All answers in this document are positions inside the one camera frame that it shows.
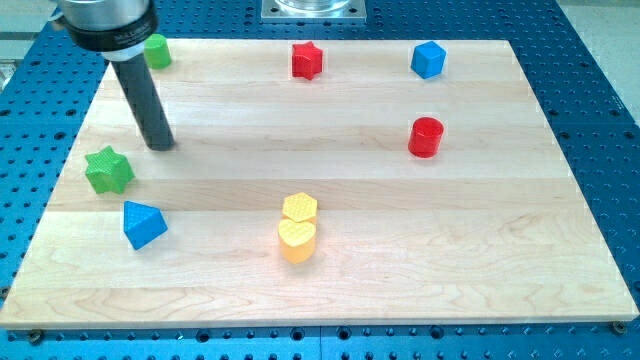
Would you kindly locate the wooden board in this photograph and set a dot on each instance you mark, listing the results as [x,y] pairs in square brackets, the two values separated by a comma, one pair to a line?
[492,229]

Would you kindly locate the yellow hexagon block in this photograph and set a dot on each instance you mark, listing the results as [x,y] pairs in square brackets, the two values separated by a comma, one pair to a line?
[300,207]

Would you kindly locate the yellow heart block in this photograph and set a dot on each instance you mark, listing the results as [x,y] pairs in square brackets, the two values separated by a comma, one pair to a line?
[297,240]

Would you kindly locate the red cylinder block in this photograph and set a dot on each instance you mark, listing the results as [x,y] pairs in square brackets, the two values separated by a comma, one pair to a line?
[425,137]

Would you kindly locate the red star block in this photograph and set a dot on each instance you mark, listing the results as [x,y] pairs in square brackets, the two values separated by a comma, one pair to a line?
[307,60]

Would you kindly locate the blue cube block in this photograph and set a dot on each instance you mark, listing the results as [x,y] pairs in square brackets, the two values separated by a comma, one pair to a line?
[428,59]

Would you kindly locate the blue triangle block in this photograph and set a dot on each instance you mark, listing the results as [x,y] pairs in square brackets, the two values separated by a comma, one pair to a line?
[142,224]

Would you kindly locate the green cylinder block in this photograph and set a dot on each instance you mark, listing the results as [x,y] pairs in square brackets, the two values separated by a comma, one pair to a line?
[156,52]

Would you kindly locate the green star block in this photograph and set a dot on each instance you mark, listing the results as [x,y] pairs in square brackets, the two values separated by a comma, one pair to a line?
[108,171]

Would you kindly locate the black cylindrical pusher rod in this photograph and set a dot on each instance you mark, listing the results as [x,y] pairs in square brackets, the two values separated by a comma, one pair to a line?
[140,92]

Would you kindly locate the blue perforated table plate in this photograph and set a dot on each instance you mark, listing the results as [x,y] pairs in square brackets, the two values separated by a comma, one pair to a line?
[48,97]

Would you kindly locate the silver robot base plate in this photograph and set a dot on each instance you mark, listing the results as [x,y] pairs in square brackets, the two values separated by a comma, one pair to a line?
[275,11]

